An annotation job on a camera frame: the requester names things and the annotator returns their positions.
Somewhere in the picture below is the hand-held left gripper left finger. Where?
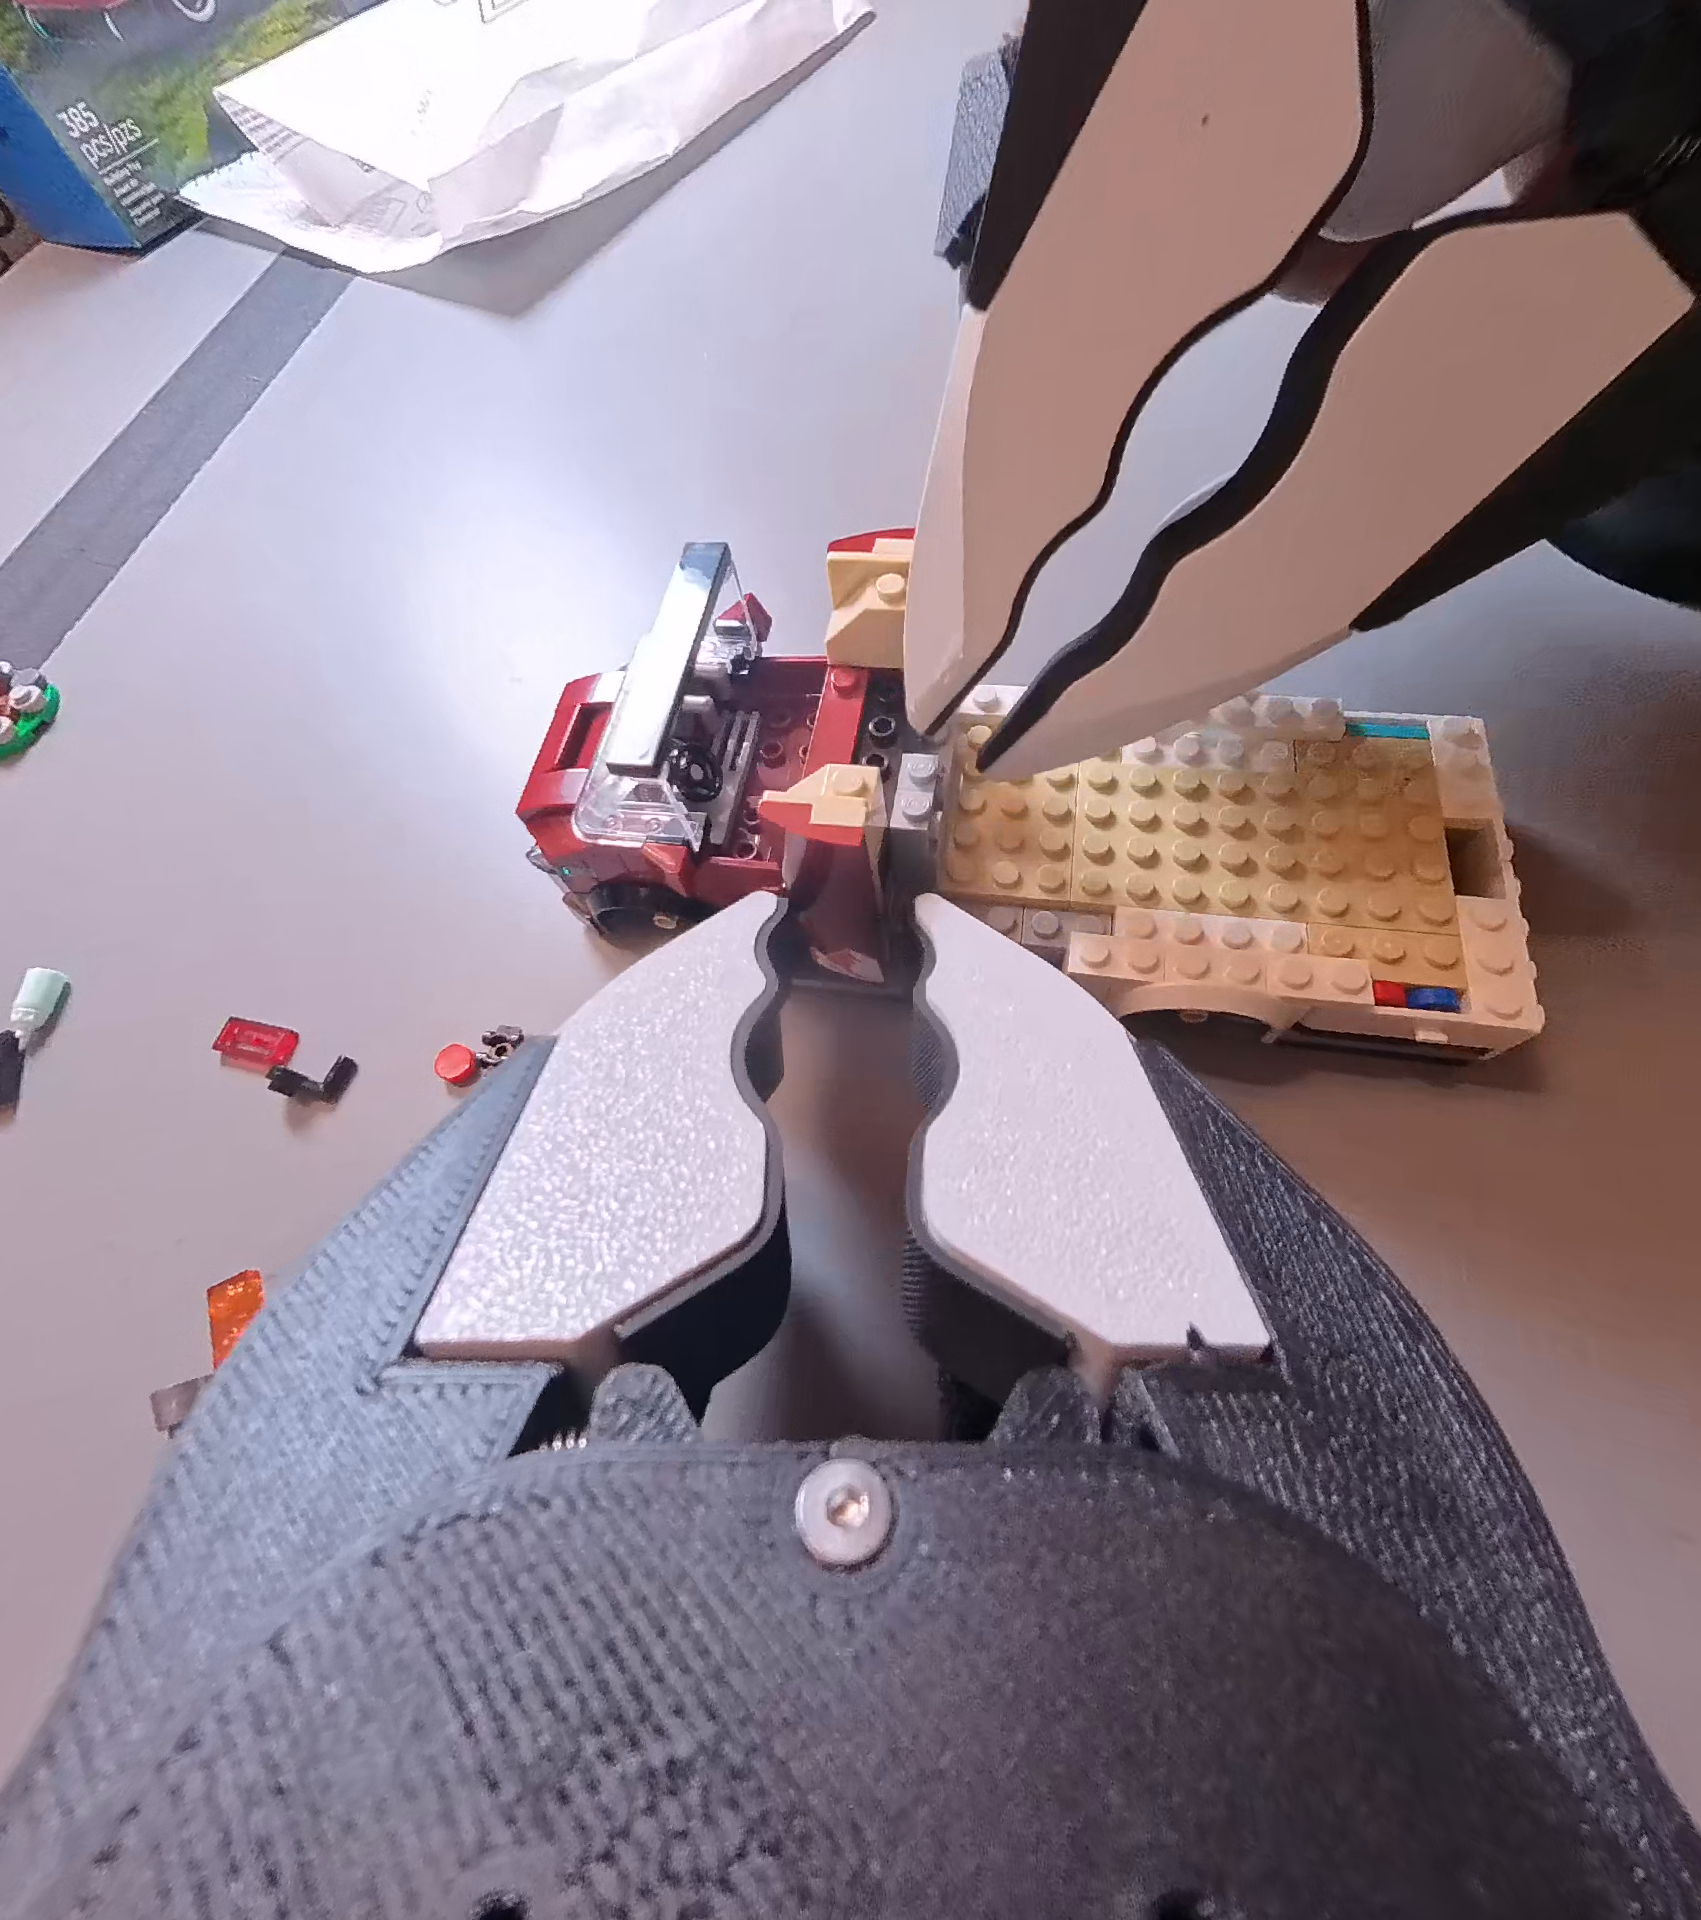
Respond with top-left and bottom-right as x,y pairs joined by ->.
412,897 -> 795,1370

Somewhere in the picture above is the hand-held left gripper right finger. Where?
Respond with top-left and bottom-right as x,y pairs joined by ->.
900,896 -> 1275,1389

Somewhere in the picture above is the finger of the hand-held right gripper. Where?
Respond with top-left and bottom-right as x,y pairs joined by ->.
900,0 -> 1375,741
973,211 -> 1699,785

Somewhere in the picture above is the toy brick truck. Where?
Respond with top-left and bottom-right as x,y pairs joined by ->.
516,522 -> 1546,1068

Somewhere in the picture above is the person's right hand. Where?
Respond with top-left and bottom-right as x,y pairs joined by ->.
1276,0 -> 1579,308

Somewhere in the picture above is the white paper bag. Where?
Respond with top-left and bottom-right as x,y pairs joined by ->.
175,0 -> 879,276

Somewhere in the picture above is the blue toy set box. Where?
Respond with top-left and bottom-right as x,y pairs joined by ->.
0,0 -> 409,254

